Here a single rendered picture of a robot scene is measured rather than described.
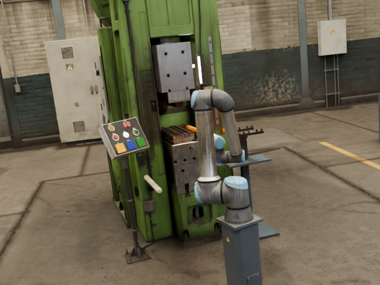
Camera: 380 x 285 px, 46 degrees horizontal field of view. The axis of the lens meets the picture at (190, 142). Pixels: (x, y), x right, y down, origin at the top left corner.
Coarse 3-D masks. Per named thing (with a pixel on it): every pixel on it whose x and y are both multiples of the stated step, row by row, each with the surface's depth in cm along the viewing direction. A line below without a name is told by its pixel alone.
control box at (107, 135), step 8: (120, 120) 361; (128, 120) 365; (136, 120) 370; (104, 128) 349; (120, 128) 358; (128, 128) 362; (136, 128) 366; (104, 136) 350; (112, 136) 350; (120, 136) 354; (128, 136) 358; (136, 136) 363; (144, 136) 367; (112, 144) 347; (136, 144) 360; (112, 152) 346; (128, 152) 352; (136, 152) 363; (112, 160) 350
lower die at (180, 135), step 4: (168, 128) 421; (172, 128) 419; (184, 128) 411; (164, 132) 413; (168, 132) 407; (176, 132) 397; (180, 132) 395; (188, 132) 391; (192, 132) 393; (172, 136) 387; (176, 136) 388; (180, 136) 390; (184, 136) 391; (188, 136) 392; (192, 136) 393; (172, 140) 389; (176, 140) 389; (180, 140) 390; (184, 140) 391; (188, 140) 393
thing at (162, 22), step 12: (156, 0) 378; (168, 0) 380; (180, 0) 384; (156, 12) 380; (168, 12) 382; (180, 12) 386; (156, 24) 381; (168, 24) 385; (180, 24) 388; (192, 24) 391; (156, 36) 382; (168, 36) 386
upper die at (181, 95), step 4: (168, 92) 379; (172, 92) 381; (176, 92) 382; (180, 92) 383; (184, 92) 384; (188, 92) 385; (160, 96) 404; (164, 96) 391; (168, 96) 380; (172, 96) 381; (176, 96) 382; (180, 96) 383; (184, 96) 385; (188, 96) 386; (160, 100) 407; (164, 100) 393; (168, 100) 381; (172, 100) 382; (176, 100) 383; (180, 100) 384; (184, 100) 385; (188, 100) 386
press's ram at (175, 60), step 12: (156, 48) 370; (168, 48) 373; (180, 48) 376; (156, 60) 377; (168, 60) 375; (180, 60) 378; (156, 72) 384; (168, 72) 376; (180, 72) 380; (192, 72) 383; (156, 84) 390; (168, 84) 378; (180, 84) 382; (192, 84) 385
